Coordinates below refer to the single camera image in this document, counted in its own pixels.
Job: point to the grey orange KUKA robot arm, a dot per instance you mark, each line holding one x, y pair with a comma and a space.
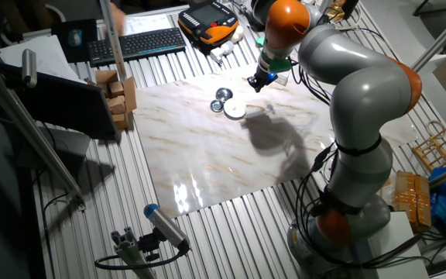
362, 97

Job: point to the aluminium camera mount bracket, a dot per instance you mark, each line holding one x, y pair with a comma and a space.
130, 248

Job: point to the black monitor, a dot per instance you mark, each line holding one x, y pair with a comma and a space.
64, 104

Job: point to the silver depth camera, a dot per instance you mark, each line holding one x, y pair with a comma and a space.
29, 67

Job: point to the small steel bowl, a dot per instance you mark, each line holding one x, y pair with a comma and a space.
217, 105

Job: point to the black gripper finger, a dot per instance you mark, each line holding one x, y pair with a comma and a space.
253, 82
261, 87

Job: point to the white paper stack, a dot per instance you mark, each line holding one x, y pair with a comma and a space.
37, 54

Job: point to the wooden rack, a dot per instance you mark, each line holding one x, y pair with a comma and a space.
438, 149

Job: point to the white floral ceramic plate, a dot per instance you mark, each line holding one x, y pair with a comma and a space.
234, 108

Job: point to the large steel bowl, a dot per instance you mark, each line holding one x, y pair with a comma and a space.
224, 95

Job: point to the black mouse pad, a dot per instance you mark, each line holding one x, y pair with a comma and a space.
60, 50

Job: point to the grey monitor base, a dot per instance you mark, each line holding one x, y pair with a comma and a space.
64, 147

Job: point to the black filament spool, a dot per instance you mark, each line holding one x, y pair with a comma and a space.
258, 9

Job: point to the flat cardboard piece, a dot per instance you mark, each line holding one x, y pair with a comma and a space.
130, 93

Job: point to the computer mouse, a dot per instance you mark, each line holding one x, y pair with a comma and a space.
74, 37

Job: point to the small cardboard box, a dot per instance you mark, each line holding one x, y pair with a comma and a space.
116, 88
117, 104
106, 76
121, 121

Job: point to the gold box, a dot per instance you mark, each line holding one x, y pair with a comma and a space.
335, 13

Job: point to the silver camera with blue cap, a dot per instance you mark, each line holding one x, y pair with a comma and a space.
167, 226

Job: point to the printed paper sheet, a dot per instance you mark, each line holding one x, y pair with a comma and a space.
149, 25

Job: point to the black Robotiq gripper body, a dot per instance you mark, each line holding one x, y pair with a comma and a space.
266, 75

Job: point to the black computer keyboard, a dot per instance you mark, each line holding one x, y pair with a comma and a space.
138, 44

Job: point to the white pedestal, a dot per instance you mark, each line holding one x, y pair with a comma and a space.
393, 248

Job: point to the marble pattern table mat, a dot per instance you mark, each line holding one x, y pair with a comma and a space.
207, 155

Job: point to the brown wrapped package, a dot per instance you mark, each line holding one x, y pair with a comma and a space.
412, 197

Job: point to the orange black teach pendant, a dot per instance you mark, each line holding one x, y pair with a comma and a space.
207, 23

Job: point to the person's hand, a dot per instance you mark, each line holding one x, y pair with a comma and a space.
119, 19

